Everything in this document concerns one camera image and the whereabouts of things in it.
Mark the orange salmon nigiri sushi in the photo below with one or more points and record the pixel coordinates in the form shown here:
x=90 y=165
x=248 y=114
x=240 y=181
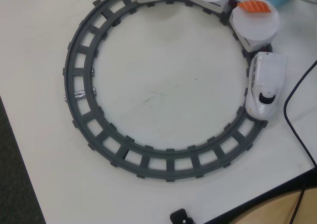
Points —
x=255 y=6

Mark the white Shinkansen toy locomotive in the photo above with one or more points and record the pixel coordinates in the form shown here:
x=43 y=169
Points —
x=266 y=85

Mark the white plate on train car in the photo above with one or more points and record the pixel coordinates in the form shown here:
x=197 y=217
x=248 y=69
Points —
x=250 y=44

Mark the silver foil tape strip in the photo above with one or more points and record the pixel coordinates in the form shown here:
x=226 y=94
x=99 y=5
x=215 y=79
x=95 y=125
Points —
x=79 y=95

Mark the black power adapter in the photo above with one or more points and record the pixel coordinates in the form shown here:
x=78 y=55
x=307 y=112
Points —
x=182 y=216

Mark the grey circular toy rail track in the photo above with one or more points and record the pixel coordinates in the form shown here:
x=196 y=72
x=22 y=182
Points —
x=79 y=68

